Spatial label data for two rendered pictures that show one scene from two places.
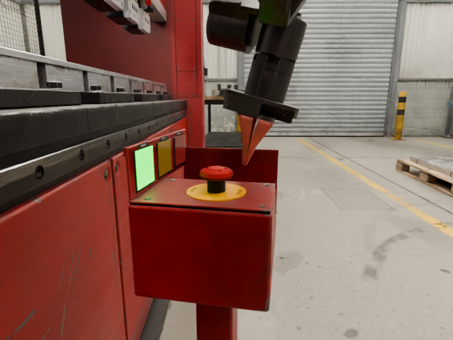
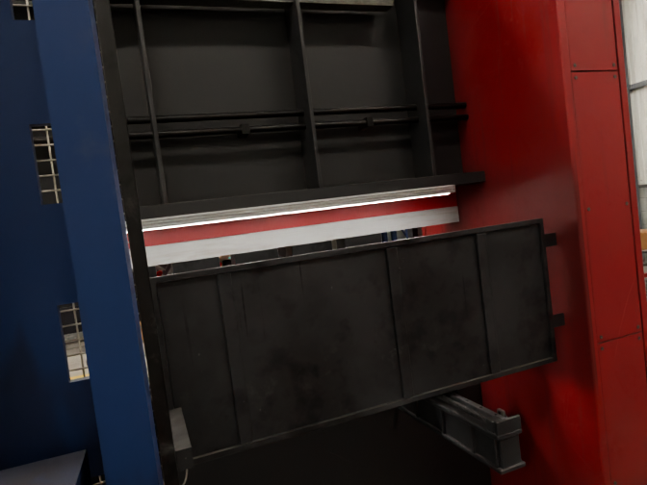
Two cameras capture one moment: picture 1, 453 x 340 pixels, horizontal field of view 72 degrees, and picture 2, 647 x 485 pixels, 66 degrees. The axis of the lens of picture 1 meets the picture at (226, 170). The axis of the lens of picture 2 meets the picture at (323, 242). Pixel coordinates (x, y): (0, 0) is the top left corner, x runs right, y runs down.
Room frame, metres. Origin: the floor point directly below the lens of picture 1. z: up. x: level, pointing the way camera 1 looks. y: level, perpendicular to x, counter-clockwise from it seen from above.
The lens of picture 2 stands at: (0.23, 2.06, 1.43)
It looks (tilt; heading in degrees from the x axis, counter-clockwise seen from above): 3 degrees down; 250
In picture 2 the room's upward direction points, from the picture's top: 7 degrees counter-clockwise
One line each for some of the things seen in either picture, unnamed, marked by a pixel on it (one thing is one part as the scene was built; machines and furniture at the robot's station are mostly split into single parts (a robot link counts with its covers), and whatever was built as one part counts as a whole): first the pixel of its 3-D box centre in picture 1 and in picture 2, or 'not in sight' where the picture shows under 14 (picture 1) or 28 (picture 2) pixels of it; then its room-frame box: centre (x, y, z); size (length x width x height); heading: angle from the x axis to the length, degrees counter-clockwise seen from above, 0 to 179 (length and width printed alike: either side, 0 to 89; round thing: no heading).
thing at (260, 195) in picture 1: (216, 202); not in sight; (0.41, 0.01, 0.75); 0.20 x 0.16 x 0.18; 169
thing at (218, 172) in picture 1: (216, 182); not in sight; (0.36, 0.01, 0.79); 0.04 x 0.04 x 0.04
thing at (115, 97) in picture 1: (110, 97); not in sight; (0.92, 0.33, 0.89); 0.30 x 0.05 x 0.03; 1
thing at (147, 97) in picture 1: (144, 97); not in sight; (1.32, 0.34, 0.89); 0.30 x 0.05 x 0.03; 1
